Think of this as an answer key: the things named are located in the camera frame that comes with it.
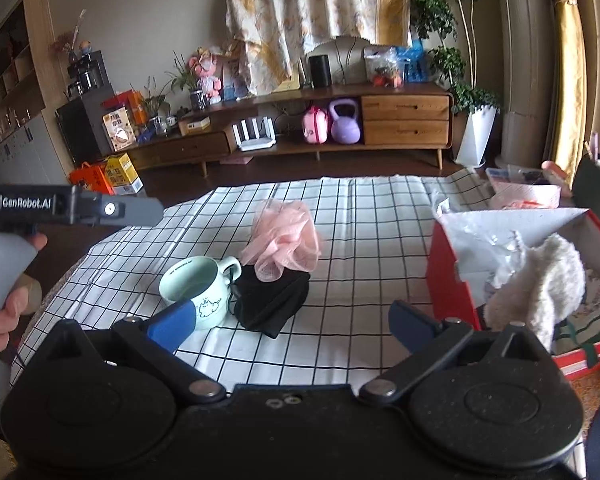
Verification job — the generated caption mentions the white square planter pot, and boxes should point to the white square planter pot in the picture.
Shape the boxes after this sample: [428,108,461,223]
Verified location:
[455,106,498,168]

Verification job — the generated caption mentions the clear bag of toys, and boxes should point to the clear bag of toys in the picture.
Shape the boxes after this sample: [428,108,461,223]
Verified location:
[363,46,403,89]

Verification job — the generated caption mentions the black fabric mask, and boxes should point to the black fabric mask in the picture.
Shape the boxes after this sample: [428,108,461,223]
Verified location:
[232,266,310,339]

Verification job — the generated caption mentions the pink toy case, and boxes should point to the pink toy case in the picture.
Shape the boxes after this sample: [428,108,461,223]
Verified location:
[302,105,329,144]

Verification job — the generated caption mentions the christmas print cloth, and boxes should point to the christmas print cloth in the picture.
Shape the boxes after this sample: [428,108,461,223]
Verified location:
[552,268,600,367]

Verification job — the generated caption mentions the wooden TV console cabinet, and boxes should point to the wooden TV console cabinet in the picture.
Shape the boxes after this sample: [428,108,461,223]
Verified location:
[126,82,454,170]

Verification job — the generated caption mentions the person's left hand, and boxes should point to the person's left hand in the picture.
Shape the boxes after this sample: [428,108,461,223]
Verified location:
[0,233,47,352]

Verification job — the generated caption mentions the pink plush doll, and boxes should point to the pink plush doll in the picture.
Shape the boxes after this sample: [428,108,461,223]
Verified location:
[187,47,222,105]

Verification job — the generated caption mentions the white wifi router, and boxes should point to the white wifi router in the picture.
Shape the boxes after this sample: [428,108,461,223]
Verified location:
[232,117,276,152]

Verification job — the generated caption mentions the white fluffy knit cloth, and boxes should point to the white fluffy knit cloth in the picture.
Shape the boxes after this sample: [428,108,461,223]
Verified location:
[483,232,588,354]

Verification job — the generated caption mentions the potted green tree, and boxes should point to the potted green tree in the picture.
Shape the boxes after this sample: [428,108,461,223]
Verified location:
[411,0,500,114]

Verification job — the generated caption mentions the white black checkered tablecloth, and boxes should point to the white black checkered tablecloth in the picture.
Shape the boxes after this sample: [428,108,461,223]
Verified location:
[12,170,491,387]

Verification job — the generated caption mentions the red cardboard shoe box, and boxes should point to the red cardboard shoe box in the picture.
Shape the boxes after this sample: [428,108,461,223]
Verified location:
[426,208,600,379]

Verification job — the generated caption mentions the purple kettlebell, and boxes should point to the purple kettlebell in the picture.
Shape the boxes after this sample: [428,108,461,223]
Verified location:
[328,99,361,145]

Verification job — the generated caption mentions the black cylinder speaker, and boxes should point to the black cylinder speaker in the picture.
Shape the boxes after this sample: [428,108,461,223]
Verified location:
[308,54,332,89]

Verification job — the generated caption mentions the white fan-shaped decoration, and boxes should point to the white fan-shaped decoration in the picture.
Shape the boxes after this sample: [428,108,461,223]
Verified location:
[304,36,370,86]

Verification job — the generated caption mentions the yellow box on shelf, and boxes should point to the yellow box on shelf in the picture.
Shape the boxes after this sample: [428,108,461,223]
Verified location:
[178,117,211,136]

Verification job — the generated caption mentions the pink mesh bath pouf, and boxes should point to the pink mesh bath pouf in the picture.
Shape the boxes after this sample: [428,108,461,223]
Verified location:
[239,200,321,283]

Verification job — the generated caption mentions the floral yellow draped sheet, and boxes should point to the floral yellow draped sheet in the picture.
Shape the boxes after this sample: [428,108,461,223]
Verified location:
[226,0,411,96]

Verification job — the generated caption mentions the yellow curtain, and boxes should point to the yellow curtain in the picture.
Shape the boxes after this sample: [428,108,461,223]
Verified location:
[545,0,588,184]

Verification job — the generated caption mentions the blue plastic bag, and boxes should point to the blue plastic bag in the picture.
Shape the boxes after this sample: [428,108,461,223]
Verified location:
[396,39,429,84]

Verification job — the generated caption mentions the mint green mug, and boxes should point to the mint green mug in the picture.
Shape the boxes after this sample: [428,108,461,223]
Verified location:
[159,256,242,330]

